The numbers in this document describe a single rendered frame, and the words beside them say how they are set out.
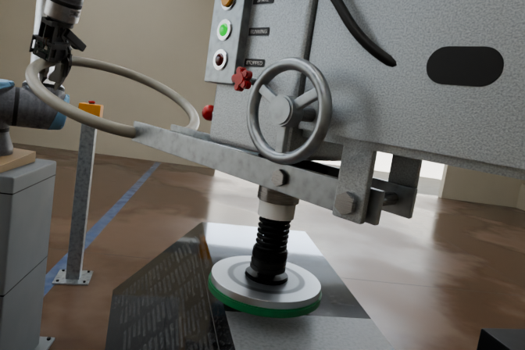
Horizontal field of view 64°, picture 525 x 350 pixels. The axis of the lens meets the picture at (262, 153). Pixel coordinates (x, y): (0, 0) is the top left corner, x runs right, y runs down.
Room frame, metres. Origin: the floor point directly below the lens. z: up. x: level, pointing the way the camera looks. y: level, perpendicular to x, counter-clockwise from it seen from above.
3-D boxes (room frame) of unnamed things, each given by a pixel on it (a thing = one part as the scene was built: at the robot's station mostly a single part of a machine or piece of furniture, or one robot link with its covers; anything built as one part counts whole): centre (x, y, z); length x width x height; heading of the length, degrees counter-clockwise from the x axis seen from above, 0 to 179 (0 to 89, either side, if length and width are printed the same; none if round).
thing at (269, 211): (0.79, -0.04, 1.02); 0.07 x 0.07 x 0.04
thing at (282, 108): (0.62, -0.05, 1.20); 0.15 x 0.10 x 0.15; 47
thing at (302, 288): (0.79, -0.04, 0.88); 0.21 x 0.21 x 0.01
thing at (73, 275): (2.49, 1.04, 0.54); 0.20 x 0.20 x 1.09; 14
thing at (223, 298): (0.79, -0.04, 0.87); 0.22 x 0.22 x 0.04
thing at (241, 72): (0.69, 0.04, 1.24); 0.04 x 0.04 x 0.04; 47
